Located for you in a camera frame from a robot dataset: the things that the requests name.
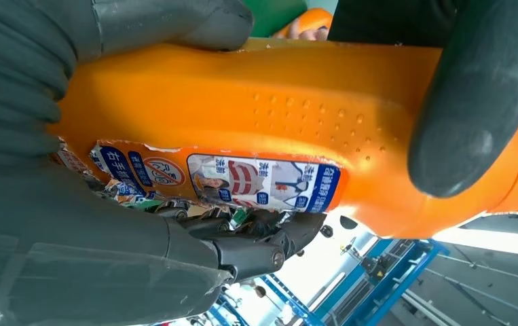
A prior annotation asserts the green table mat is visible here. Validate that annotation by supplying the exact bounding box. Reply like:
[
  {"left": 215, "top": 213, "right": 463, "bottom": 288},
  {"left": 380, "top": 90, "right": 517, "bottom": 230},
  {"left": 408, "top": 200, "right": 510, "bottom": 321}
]
[{"left": 240, "top": 0, "right": 309, "bottom": 38}]

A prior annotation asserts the blue metal cart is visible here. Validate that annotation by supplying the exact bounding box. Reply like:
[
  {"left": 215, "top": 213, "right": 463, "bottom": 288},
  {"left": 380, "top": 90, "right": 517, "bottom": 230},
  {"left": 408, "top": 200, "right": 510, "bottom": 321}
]
[{"left": 209, "top": 238, "right": 449, "bottom": 326}]

